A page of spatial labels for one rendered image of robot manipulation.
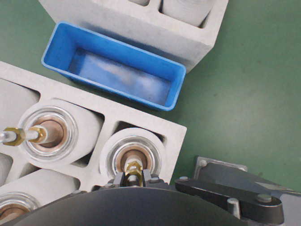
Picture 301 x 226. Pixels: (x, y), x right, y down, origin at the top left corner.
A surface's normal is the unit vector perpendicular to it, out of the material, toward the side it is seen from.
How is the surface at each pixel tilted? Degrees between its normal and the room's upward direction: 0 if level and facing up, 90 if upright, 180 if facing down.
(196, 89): 0
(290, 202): 0
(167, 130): 0
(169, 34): 90
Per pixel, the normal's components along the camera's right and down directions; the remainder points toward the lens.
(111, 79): 0.08, -0.08
